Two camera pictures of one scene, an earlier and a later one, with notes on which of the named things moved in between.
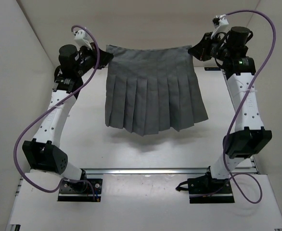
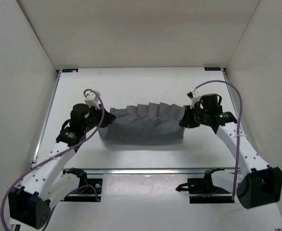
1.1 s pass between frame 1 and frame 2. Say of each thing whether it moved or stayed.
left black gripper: moved
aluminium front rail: stayed
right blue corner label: stayed
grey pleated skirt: moved
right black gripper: moved
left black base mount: stayed
